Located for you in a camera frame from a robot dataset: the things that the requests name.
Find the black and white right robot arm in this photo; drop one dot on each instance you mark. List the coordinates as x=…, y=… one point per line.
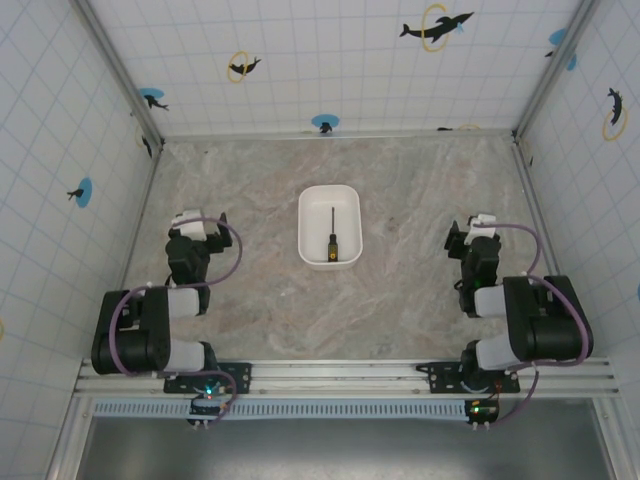
x=542, y=320

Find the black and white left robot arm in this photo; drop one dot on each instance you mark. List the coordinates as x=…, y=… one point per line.
x=150, y=325

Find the white plastic bin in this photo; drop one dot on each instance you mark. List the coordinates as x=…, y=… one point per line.
x=350, y=200

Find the black and yellow screwdriver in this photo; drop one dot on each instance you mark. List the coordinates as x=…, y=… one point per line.
x=332, y=245

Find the grey metal panel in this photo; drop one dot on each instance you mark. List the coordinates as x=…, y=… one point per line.
x=345, y=450

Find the aluminium frame bar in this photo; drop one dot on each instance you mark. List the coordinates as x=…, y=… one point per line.
x=135, y=240
x=340, y=133
x=537, y=210

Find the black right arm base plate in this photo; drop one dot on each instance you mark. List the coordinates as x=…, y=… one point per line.
x=440, y=375

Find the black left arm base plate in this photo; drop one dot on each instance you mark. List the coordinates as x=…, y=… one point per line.
x=240, y=377

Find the aluminium mounting rail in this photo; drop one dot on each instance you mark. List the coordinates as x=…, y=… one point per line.
x=330, y=375

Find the aluminium frame post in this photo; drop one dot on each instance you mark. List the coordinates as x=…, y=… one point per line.
x=555, y=65
x=120, y=75

